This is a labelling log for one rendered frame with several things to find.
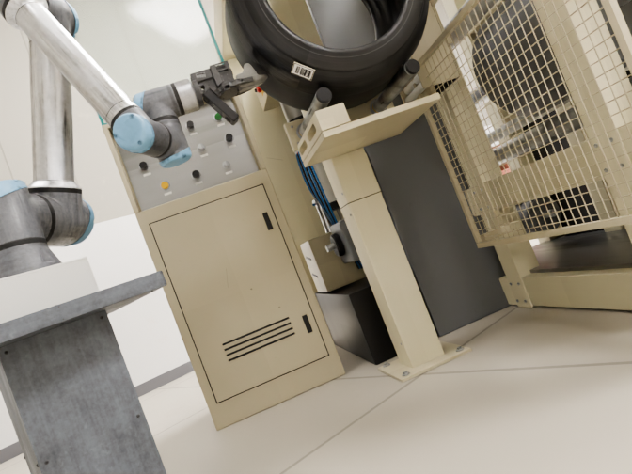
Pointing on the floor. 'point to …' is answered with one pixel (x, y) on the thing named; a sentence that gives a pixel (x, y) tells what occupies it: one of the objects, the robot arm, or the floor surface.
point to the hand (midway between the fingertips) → (264, 80)
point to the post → (372, 230)
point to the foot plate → (423, 363)
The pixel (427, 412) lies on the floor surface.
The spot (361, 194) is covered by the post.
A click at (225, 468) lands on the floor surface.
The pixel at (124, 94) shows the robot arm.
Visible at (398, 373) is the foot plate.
